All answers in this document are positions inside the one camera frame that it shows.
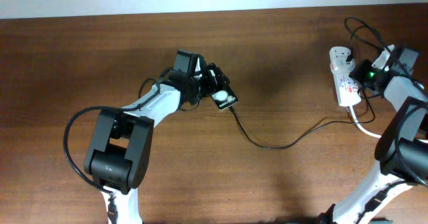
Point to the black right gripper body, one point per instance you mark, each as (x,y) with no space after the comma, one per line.
(365,74)

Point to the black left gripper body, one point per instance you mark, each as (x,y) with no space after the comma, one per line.
(203,84)

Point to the white power strip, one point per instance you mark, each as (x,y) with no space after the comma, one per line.
(346,87)

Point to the black smartphone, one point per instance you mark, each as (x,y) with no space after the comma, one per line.
(224,99)

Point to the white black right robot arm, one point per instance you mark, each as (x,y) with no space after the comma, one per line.
(400,157)

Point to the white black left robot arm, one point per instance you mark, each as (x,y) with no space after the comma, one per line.
(119,151)

